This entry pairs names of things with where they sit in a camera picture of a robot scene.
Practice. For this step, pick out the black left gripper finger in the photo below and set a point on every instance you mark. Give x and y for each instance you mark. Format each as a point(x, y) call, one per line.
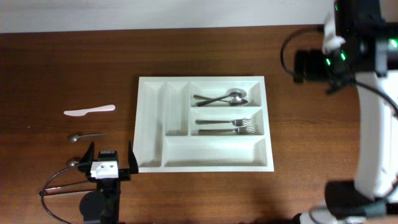
point(132, 161)
point(89, 154)

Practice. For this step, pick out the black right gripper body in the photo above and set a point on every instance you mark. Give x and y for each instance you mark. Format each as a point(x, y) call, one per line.
point(319, 67)

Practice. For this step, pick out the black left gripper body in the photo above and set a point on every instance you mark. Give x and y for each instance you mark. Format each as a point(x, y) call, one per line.
point(124, 175)

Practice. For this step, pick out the small metal teaspoon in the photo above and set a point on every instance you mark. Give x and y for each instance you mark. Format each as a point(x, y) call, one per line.
point(77, 137)
point(73, 161)

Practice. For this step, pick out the pink plastic knife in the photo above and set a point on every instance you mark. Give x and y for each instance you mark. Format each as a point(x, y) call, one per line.
point(82, 112)

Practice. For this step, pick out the large metal spoon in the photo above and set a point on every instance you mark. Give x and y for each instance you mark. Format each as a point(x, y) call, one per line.
point(232, 102)
point(231, 93)

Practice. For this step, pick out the metal fork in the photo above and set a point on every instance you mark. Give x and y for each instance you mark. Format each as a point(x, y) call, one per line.
point(235, 122)
point(239, 131)

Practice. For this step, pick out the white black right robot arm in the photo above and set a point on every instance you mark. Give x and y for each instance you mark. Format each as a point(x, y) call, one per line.
point(359, 50)

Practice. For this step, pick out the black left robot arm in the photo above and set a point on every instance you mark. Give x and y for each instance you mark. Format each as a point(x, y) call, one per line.
point(102, 204)

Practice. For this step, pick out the white plastic cutlery tray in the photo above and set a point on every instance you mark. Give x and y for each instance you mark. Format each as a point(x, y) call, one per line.
point(166, 136)

